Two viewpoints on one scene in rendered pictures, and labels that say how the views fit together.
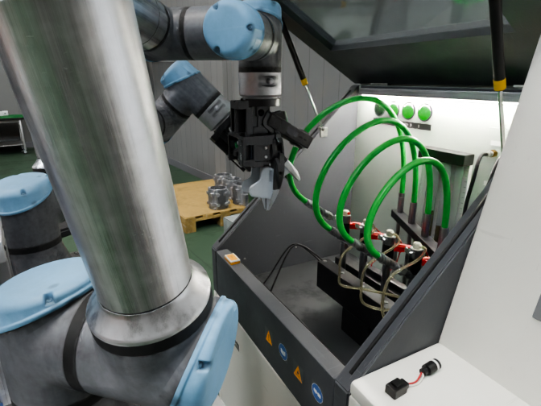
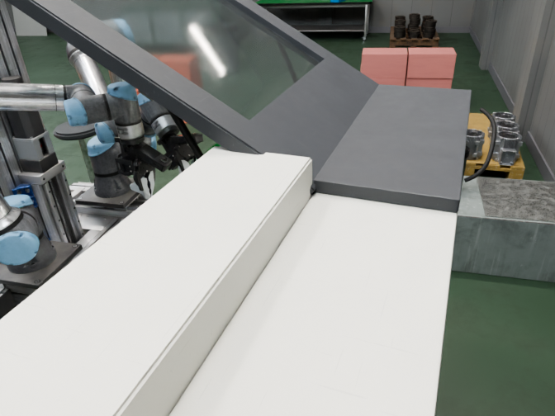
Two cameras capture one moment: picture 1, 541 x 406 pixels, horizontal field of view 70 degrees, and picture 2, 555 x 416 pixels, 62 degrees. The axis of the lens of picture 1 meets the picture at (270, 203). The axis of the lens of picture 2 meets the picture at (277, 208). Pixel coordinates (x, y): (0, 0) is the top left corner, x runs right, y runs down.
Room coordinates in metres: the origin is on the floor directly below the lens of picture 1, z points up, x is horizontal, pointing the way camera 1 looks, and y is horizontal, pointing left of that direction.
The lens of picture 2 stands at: (0.22, -1.24, 1.93)
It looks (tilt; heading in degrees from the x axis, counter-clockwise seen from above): 31 degrees down; 51
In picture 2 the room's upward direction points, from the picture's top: 3 degrees counter-clockwise
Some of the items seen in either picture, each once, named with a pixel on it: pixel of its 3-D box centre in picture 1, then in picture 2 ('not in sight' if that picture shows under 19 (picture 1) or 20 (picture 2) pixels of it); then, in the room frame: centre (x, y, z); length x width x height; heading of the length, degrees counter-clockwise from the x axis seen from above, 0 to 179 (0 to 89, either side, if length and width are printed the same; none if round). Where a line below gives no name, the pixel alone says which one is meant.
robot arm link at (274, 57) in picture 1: (258, 38); (123, 103); (0.71, 0.02, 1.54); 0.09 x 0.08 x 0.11; 165
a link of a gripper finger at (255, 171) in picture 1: (255, 186); (144, 183); (0.72, 0.03, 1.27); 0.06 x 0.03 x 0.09; 118
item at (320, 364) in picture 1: (266, 322); not in sight; (0.85, 0.01, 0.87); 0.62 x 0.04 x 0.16; 28
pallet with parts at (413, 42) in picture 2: not in sight; (414, 27); (8.42, 4.31, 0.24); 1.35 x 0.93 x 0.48; 35
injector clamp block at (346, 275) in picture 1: (369, 308); not in sight; (0.86, -0.26, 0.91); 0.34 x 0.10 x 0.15; 28
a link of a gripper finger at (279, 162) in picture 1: (274, 166); (139, 177); (0.70, -0.01, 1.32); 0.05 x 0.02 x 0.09; 28
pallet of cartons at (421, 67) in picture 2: not in sight; (403, 75); (5.14, 2.17, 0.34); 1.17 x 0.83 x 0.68; 124
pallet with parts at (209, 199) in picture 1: (200, 192); (467, 131); (4.33, 0.82, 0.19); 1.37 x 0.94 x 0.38; 35
